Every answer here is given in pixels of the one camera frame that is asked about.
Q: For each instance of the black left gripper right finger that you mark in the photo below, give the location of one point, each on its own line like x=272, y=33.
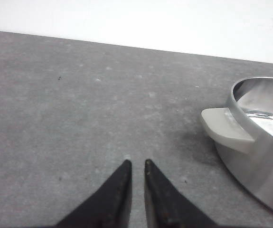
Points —
x=166, y=207

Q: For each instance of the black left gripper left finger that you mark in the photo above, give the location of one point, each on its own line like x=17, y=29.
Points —
x=108, y=207

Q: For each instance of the stainless steel steamer pot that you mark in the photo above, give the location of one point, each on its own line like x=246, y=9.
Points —
x=243, y=134

